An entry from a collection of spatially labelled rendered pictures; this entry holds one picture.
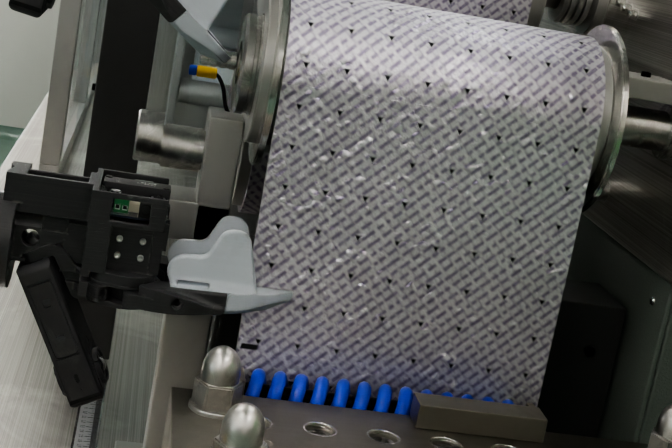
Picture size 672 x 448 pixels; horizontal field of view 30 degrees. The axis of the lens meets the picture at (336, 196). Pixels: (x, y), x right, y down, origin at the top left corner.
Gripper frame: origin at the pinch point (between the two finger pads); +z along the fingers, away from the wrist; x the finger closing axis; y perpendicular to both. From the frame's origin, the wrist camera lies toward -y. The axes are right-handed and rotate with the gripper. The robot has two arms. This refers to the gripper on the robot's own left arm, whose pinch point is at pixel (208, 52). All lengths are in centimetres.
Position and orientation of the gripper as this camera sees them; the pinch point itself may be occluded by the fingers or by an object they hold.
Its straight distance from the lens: 96.0
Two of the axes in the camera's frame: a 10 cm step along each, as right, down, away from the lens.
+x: -1.2, -2.3, 9.6
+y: 7.6, -6.5, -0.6
